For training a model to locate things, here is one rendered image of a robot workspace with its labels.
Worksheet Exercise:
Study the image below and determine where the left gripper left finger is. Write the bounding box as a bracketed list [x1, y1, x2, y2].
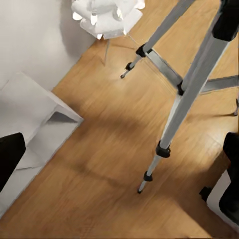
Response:
[0, 132, 26, 192]

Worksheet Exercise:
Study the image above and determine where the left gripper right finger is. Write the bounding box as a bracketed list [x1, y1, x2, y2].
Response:
[223, 132, 239, 172]

